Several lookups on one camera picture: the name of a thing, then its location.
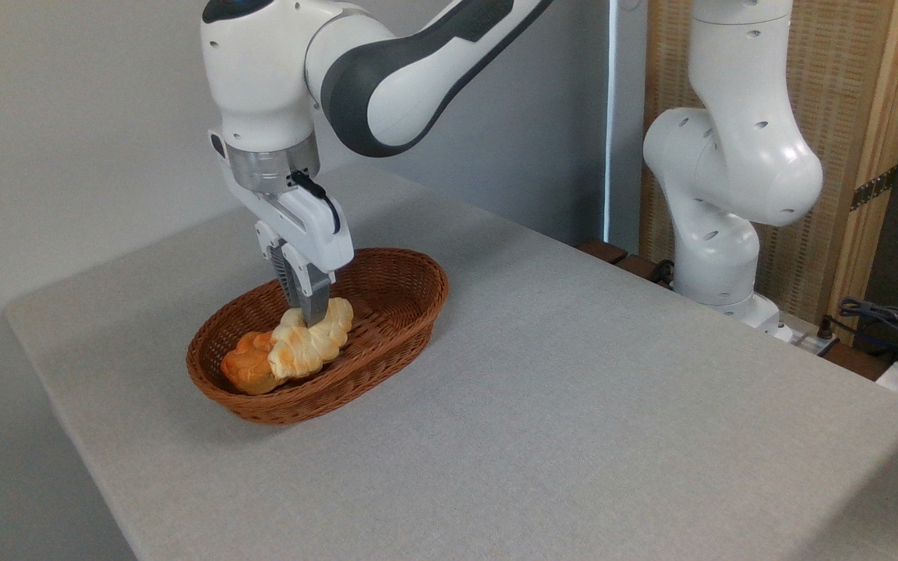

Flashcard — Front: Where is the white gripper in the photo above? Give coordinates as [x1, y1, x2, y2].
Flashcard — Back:
[228, 182, 355, 327]

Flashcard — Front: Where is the pale leaf-shaped bread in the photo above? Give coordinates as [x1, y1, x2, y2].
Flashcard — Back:
[267, 297, 355, 382]

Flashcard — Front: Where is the orange round bread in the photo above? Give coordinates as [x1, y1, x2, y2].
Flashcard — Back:
[220, 330, 284, 397]

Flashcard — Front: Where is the brown oval wicker basket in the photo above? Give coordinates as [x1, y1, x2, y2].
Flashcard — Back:
[186, 248, 450, 425]

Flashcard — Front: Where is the dark metal screen hinge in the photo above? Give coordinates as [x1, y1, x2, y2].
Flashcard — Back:
[850, 165, 898, 212]

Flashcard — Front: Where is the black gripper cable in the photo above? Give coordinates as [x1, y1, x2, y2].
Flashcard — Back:
[290, 169, 342, 235]

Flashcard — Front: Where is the white vertical wall trim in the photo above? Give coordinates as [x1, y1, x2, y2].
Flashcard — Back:
[604, 0, 622, 243]

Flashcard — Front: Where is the bundle of black cables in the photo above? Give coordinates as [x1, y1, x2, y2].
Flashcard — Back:
[837, 297, 898, 369]

